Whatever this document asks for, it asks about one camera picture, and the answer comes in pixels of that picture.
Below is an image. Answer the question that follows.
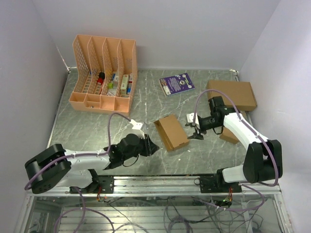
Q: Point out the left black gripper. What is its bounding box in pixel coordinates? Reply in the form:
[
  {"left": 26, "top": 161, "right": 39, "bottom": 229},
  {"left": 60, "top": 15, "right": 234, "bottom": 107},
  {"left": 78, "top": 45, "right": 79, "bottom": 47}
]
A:
[{"left": 122, "top": 132, "right": 159, "bottom": 160}]

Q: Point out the brown cardboard box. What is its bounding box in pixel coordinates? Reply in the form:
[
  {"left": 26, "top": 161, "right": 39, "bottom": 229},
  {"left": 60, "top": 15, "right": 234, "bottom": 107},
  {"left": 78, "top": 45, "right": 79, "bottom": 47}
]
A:
[{"left": 154, "top": 114, "right": 190, "bottom": 151}]

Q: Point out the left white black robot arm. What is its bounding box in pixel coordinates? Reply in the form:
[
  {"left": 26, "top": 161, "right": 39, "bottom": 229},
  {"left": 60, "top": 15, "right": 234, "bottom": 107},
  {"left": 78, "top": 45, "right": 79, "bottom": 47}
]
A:
[{"left": 25, "top": 133, "right": 159, "bottom": 194}]

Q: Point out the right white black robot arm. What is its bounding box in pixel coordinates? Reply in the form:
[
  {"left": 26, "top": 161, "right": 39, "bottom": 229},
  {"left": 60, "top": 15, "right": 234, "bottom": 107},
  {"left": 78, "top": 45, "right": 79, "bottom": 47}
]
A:
[{"left": 186, "top": 96, "right": 283, "bottom": 192}]

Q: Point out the small folded cardboard box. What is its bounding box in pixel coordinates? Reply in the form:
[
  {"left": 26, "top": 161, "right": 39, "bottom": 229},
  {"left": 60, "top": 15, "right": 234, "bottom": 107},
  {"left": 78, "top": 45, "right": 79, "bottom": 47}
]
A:
[{"left": 219, "top": 127, "right": 239, "bottom": 144}]

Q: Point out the large folded cardboard box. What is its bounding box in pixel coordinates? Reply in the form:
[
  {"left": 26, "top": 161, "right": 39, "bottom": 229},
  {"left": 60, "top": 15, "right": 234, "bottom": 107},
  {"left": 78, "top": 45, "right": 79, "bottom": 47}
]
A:
[{"left": 207, "top": 80, "right": 257, "bottom": 112}]

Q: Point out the purple book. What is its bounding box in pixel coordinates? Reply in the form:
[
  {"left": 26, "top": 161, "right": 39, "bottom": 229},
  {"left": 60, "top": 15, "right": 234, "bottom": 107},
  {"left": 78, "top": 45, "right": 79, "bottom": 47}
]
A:
[{"left": 159, "top": 73, "right": 195, "bottom": 97}]

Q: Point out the white green carton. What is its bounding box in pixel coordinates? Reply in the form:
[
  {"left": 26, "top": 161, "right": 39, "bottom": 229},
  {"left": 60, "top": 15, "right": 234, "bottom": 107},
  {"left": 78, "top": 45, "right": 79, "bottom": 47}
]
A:
[{"left": 120, "top": 74, "right": 129, "bottom": 95}]

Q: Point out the red black bottle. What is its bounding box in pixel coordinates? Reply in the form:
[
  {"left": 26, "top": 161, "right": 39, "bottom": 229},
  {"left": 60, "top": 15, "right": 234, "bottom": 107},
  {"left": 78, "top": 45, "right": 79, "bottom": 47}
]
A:
[{"left": 97, "top": 72, "right": 105, "bottom": 85}]

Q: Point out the pink plastic file organizer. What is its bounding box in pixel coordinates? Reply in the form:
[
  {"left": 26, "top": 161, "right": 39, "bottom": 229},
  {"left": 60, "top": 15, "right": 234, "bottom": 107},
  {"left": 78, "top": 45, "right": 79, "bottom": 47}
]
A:
[{"left": 69, "top": 34, "right": 138, "bottom": 116}]

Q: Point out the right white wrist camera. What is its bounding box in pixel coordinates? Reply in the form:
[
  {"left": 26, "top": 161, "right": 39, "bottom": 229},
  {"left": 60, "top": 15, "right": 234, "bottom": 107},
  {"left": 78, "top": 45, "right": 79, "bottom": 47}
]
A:
[{"left": 185, "top": 113, "right": 200, "bottom": 129}]

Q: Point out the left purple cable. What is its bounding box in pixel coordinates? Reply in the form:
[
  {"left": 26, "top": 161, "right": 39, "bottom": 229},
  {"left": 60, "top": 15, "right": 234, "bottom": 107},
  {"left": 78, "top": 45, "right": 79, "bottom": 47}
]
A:
[{"left": 24, "top": 113, "right": 132, "bottom": 191}]

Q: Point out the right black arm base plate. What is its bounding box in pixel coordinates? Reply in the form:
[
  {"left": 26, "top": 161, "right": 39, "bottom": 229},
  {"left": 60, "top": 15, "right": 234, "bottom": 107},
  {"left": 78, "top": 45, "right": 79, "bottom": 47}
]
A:
[{"left": 194, "top": 174, "right": 242, "bottom": 193}]

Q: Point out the aluminium rail frame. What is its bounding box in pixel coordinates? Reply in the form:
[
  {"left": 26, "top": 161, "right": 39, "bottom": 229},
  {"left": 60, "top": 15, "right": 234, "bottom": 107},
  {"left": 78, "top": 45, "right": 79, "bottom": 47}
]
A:
[{"left": 16, "top": 176, "right": 294, "bottom": 233}]

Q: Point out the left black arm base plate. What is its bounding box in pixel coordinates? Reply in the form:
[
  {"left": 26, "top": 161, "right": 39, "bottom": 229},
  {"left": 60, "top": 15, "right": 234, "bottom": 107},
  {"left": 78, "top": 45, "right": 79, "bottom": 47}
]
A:
[{"left": 69, "top": 176, "right": 115, "bottom": 194}]

